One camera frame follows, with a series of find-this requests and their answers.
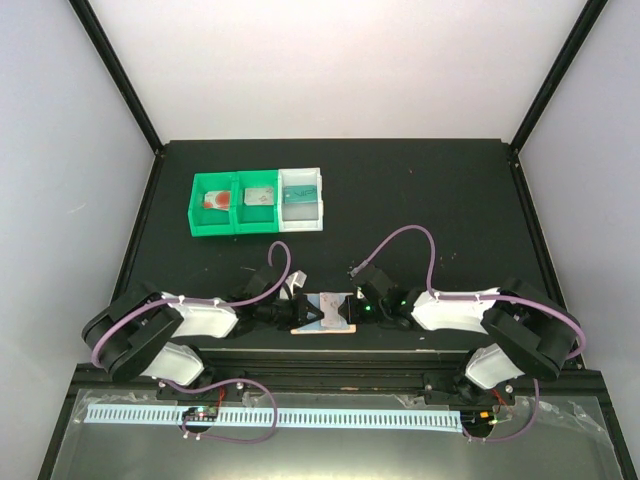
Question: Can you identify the right small circuit board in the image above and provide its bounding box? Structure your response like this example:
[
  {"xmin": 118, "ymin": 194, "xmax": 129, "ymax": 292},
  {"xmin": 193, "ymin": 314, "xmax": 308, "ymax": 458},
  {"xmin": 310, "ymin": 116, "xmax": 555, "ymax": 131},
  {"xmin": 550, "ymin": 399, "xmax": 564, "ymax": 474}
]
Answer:
[{"xmin": 460, "ymin": 410, "xmax": 501, "ymax": 427}]

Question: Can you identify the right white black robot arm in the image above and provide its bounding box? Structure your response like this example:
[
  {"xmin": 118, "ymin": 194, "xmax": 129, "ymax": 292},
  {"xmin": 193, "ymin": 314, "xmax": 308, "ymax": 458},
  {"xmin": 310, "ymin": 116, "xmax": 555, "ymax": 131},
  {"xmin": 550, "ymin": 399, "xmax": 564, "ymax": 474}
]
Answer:
[{"xmin": 342, "ymin": 264, "xmax": 585, "ymax": 403}]

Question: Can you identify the light blue slotted cable duct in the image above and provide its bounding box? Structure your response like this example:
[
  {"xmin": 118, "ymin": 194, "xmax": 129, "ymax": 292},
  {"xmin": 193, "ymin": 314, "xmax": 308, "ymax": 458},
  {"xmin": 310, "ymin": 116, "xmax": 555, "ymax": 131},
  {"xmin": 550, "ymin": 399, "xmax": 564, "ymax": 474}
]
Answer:
[{"xmin": 84, "ymin": 404, "xmax": 463, "ymax": 433}]

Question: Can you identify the middle green plastic bin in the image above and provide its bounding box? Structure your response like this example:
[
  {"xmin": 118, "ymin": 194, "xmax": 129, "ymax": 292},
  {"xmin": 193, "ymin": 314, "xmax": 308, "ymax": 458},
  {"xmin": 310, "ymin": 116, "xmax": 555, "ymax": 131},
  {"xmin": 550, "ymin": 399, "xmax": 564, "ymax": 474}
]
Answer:
[{"xmin": 232, "ymin": 170, "xmax": 279, "ymax": 234}]

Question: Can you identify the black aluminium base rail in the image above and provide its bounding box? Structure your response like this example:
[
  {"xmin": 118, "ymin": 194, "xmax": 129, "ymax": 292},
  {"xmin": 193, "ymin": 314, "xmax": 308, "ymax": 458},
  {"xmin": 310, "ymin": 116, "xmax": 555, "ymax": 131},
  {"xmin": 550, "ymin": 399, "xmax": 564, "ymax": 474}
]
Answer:
[{"xmin": 70, "ymin": 350, "xmax": 609, "ymax": 401}]

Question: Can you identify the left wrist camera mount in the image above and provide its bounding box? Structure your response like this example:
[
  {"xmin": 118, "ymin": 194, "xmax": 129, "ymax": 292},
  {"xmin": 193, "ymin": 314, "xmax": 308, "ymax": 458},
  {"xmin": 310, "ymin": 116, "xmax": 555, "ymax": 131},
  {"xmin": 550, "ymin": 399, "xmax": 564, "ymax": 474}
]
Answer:
[{"xmin": 280, "ymin": 270, "xmax": 307, "ymax": 300}]

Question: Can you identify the white translucent plastic bin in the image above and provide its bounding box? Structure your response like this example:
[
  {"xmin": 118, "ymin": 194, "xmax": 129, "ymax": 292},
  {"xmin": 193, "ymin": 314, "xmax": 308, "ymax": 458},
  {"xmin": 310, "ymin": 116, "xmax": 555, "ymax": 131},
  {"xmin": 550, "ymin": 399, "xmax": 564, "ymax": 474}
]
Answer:
[{"xmin": 277, "ymin": 168, "xmax": 324, "ymax": 233}]

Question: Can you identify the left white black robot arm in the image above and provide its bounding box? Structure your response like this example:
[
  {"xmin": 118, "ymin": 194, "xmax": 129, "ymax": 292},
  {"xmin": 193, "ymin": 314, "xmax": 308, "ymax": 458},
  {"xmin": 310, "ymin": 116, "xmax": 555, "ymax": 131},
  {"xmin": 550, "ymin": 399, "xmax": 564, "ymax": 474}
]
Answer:
[{"xmin": 81, "ymin": 265, "xmax": 324, "ymax": 399}]

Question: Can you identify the white floral card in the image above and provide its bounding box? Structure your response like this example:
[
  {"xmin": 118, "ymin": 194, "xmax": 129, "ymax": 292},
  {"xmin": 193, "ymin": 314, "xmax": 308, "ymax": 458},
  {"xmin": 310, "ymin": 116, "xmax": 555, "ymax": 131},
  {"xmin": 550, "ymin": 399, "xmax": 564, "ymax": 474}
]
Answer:
[
  {"xmin": 319, "ymin": 292, "xmax": 348, "ymax": 330},
  {"xmin": 243, "ymin": 187, "xmax": 275, "ymax": 207}
]

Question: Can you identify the left green plastic bin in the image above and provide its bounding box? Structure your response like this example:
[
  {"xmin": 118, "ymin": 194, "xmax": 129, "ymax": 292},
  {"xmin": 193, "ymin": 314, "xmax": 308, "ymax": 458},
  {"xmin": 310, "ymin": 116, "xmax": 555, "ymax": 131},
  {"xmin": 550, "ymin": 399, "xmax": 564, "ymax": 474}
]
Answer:
[{"xmin": 187, "ymin": 172, "xmax": 236, "ymax": 237}]

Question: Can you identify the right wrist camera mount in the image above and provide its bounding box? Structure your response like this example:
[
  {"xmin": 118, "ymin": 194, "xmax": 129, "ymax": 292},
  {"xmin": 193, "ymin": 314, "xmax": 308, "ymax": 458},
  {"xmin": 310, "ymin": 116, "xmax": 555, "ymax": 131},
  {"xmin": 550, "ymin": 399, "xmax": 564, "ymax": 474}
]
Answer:
[{"xmin": 349, "ymin": 266, "xmax": 365, "ymax": 288}]

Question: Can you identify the small circuit board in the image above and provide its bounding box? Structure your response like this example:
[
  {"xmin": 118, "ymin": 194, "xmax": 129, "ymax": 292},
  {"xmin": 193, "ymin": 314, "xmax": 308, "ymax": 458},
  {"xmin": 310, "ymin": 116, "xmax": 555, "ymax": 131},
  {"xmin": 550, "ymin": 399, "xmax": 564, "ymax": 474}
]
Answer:
[
  {"xmin": 182, "ymin": 406, "xmax": 218, "ymax": 423},
  {"xmin": 460, "ymin": 410, "xmax": 501, "ymax": 427}
]

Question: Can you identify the white floral card in bin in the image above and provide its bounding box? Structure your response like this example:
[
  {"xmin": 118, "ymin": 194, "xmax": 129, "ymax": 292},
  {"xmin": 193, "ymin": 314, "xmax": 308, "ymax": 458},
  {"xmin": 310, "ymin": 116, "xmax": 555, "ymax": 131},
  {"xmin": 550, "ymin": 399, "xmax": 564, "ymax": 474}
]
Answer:
[{"xmin": 243, "ymin": 187, "xmax": 275, "ymax": 207}]

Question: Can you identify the right black frame post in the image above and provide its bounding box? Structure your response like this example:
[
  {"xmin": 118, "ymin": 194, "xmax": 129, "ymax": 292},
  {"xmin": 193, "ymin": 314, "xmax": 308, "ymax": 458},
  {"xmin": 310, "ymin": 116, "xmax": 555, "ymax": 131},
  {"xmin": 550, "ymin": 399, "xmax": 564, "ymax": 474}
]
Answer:
[{"xmin": 510, "ymin": 0, "xmax": 608, "ymax": 154}]

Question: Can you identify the left small circuit board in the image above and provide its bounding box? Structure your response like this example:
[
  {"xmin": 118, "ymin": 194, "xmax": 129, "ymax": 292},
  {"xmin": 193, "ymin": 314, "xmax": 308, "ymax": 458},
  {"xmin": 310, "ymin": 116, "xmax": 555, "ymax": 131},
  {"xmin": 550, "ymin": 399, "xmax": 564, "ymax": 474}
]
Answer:
[{"xmin": 182, "ymin": 406, "xmax": 218, "ymax": 423}]

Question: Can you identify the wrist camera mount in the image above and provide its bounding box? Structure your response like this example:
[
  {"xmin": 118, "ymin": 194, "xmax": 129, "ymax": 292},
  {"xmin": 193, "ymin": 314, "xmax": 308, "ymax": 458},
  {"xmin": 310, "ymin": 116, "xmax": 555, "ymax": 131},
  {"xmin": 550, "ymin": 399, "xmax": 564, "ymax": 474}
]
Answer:
[
  {"xmin": 280, "ymin": 270, "xmax": 307, "ymax": 300},
  {"xmin": 349, "ymin": 266, "xmax": 365, "ymax": 288}
]

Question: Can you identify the black frame post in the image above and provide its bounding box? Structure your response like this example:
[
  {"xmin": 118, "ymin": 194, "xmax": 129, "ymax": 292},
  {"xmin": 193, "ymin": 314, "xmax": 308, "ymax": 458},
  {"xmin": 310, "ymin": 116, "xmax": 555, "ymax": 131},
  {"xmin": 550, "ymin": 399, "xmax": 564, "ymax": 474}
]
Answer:
[
  {"xmin": 510, "ymin": 0, "xmax": 608, "ymax": 154},
  {"xmin": 69, "ymin": 0, "xmax": 163, "ymax": 154}
]

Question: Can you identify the left black frame post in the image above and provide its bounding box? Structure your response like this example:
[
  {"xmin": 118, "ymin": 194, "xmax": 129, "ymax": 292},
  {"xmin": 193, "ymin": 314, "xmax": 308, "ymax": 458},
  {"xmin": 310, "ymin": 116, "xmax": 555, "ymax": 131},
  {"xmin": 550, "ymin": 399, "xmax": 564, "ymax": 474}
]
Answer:
[{"xmin": 69, "ymin": 0, "xmax": 163, "ymax": 154}]

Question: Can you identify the green plastic bin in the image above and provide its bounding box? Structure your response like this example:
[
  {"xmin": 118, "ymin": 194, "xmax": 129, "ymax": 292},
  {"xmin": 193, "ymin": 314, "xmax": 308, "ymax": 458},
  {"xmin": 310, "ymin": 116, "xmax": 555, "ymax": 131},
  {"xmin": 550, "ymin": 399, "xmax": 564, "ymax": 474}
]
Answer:
[
  {"xmin": 187, "ymin": 172, "xmax": 236, "ymax": 237},
  {"xmin": 232, "ymin": 170, "xmax": 279, "ymax": 234}
]

